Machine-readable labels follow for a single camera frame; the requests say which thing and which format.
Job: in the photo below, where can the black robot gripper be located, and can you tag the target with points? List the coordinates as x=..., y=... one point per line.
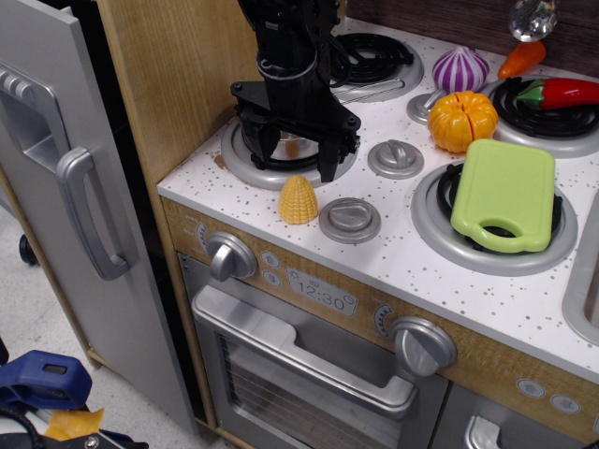
x=294, y=95

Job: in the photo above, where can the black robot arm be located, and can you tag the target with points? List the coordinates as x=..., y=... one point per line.
x=295, y=28

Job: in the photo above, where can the small silver pan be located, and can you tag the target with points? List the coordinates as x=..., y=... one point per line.
x=292, y=152

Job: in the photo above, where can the yellow toy corn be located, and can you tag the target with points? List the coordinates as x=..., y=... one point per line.
x=297, y=203

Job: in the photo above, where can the front left stove burner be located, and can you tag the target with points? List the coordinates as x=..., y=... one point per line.
x=237, y=160

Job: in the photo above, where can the stove burner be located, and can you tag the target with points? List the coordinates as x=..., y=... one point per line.
x=430, y=210
x=370, y=68
x=565, y=133
x=237, y=160

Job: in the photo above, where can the back left stove burner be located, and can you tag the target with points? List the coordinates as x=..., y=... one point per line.
x=370, y=68

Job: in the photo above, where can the front right stove burner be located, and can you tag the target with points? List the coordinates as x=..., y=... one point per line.
x=430, y=210

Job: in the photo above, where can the back right stove burner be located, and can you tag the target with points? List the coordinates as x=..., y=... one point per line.
x=565, y=133

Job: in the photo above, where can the silver stovetop knob front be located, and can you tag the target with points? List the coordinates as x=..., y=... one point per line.
x=350, y=220

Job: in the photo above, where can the silver stovetop knob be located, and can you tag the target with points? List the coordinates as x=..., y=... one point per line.
x=396, y=160
x=419, y=107
x=350, y=220

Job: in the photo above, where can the silver stovetop knob middle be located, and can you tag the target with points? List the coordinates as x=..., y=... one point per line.
x=396, y=160

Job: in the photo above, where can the silver stovetop knob back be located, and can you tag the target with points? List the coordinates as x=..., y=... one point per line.
x=419, y=107

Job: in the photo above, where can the silver oven dial left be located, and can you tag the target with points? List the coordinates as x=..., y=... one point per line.
x=230, y=257

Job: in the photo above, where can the silver oven dial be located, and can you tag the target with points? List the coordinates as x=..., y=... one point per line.
x=421, y=347
x=230, y=257

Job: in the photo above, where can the oven clock display panel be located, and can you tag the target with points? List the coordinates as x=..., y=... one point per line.
x=324, y=293

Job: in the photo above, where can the orange toy pumpkin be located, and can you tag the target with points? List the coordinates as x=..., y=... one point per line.
x=458, y=119

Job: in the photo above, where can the purple white toy onion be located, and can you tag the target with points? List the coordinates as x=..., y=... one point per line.
x=460, y=70

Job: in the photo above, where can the green plastic cutting board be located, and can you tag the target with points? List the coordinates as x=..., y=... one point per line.
x=505, y=197

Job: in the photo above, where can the silver oven door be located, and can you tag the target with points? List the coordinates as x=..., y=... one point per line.
x=281, y=377

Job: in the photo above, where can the silver oven dial right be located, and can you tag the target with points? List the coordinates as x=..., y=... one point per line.
x=421, y=347

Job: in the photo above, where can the orange toy carrot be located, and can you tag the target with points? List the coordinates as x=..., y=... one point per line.
x=523, y=57

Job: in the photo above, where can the grey toy fridge door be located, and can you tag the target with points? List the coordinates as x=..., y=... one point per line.
x=59, y=91

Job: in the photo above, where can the red toy chili pepper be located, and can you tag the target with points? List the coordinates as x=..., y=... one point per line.
x=559, y=93

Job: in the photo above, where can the clear faucet knob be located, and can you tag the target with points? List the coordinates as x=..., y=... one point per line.
x=532, y=20

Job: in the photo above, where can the black caster wheel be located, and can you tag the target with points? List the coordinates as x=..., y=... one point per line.
x=26, y=252

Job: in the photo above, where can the silver toy sink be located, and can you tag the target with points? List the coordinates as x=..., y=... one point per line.
x=580, y=301

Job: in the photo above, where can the blue clamp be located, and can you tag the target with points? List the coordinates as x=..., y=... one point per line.
x=45, y=381

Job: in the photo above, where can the silver fridge door handle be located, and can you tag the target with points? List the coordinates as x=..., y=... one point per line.
x=70, y=174

